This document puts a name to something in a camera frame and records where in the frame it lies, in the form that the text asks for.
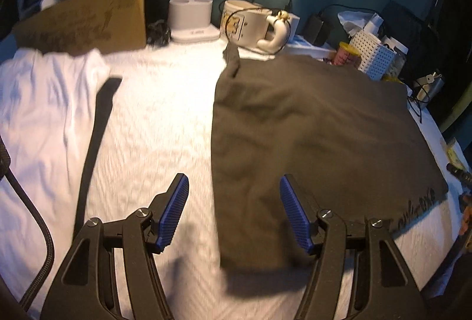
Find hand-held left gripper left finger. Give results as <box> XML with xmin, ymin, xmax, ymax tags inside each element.
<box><xmin>40</xmin><ymin>173</ymin><xmax>190</xmax><ymax>320</ymax></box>

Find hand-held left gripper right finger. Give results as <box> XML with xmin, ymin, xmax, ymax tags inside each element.
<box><xmin>279</xmin><ymin>174</ymin><xmax>423</xmax><ymax>320</ymax></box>

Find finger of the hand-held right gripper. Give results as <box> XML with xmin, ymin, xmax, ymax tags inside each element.
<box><xmin>420</xmin><ymin>231</ymin><xmax>472</xmax><ymax>302</ymax></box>

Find brown printed t-shirt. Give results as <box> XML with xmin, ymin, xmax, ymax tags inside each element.
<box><xmin>212</xmin><ymin>45</ymin><xmax>450</xmax><ymax>271</ymax></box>

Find person's right hand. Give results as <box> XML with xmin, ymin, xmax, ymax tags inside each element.
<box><xmin>459</xmin><ymin>192</ymin><xmax>472</xmax><ymax>236</ymax></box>

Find white textured table cover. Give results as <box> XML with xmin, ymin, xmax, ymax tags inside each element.
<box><xmin>0</xmin><ymin>36</ymin><xmax>472</xmax><ymax>320</ymax></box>

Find black fabric strip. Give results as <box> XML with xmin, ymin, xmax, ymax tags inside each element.
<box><xmin>72</xmin><ymin>76</ymin><xmax>123</xmax><ymax>243</ymax></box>

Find red jar yellow lid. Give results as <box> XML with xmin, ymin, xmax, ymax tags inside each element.
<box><xmin>334</xmin><ymin>42</ymin><xmax>360</xmax><ymax>67</ymax></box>

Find white power strip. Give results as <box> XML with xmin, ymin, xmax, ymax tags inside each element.
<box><xmin>286</xmin><ymin>37</ymin><xmax>340</xmax><ymax>60</ymax></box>

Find white garment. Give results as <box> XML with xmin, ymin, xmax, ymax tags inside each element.
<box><xmin>0</xmin><ymin>49</ymin><xmax>111</xmax><ymax>309</ymax></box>

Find steel tumbler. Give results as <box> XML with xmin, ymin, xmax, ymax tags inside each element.
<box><xmin>413</xmin><ymin>71</ymin><xmax>445</xmax><ymax>105</ymax></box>

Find white perforated basket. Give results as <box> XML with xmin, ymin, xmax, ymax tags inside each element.
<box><xmin>348</xmin><ymin>31</ymin><xmax>397</xmax><ymax>80</ymax></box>

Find small black clips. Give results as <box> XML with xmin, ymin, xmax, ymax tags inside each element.
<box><xmin>147</xmin><ymin>20</ymin><xmax>172</xmax><ymax>48</ymax></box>

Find clear jar with white lid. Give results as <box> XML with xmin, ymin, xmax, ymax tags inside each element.
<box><xmin>383</xmin><ymin>35</ymin><xmax>410</xmax><ymax>79</ymax></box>

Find black power adapter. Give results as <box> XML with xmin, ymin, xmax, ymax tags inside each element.
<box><xmin>305</xmin><ymin>12</ymin><xmax>330</xmax><ymax>47</ymax></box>

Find white charger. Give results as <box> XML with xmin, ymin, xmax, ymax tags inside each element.
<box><xmin>284</xmin><ymin>14</ymin><xmax>301</xmax><ymax>44</ymax></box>

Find white mug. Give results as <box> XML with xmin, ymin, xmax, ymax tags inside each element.
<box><xmin>220</xmin><ymin>0</ymin><xmax>292</xmax><ymax>55</ymax></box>

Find white tissue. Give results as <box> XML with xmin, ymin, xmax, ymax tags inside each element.
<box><xmin>337</xmin><ymin>10</ymin><xmax>382</xmax><ymax>38</ymax></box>

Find cardboard box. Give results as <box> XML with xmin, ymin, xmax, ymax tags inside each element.
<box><xmin>11</xmin><ymin>0</ymin><xmax>153</xmax><ymax>57</ymax></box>

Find black braided cable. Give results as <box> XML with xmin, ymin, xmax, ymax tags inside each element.
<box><xmin>0</xmin><ymin>135</ymin><xmax>55</xmax><ymax>309</ymax></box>

